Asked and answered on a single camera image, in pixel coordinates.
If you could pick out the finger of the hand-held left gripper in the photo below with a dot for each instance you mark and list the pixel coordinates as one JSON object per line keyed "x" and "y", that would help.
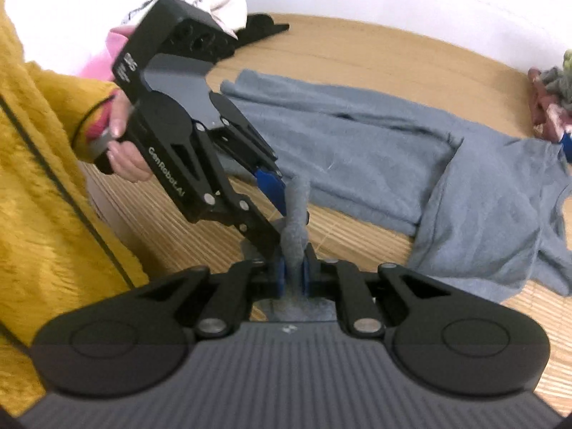
{"x": 270, "y": 185}
{"x": 259, "y": 228}

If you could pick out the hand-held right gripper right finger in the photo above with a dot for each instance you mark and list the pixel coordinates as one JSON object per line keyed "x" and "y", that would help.
{"x": 307, "y": 272}

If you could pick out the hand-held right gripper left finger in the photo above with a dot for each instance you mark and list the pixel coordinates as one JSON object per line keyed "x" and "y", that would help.
{"x": 280, "y": 277}

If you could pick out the grey sweater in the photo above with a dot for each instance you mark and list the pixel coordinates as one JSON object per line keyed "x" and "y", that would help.
{"x": 380, "y": 143}

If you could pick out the person's left forearm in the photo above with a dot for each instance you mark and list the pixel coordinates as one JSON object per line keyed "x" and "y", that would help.
{"x": 53, "y": 98}

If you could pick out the pink garment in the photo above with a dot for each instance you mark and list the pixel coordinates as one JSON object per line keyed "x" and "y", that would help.
{"x": 102, "y": 53}

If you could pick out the person in yellow fleece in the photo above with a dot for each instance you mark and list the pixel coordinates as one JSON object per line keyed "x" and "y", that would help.
{"x": 40, "y": 241}

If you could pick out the maroon patterned folded garment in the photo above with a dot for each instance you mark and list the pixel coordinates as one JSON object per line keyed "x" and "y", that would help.
{"x": 543, "y": 111}

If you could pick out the blue folded garment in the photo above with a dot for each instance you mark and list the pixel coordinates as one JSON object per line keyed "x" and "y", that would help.
{"x": 569, "y": 145}

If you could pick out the dark grey folded garment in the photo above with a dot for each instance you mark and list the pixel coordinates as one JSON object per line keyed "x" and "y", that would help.
{"x": 556, "y": 82}

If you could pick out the green folded garment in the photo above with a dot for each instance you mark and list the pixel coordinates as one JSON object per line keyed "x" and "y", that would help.
{"x": 568, "y": 60}

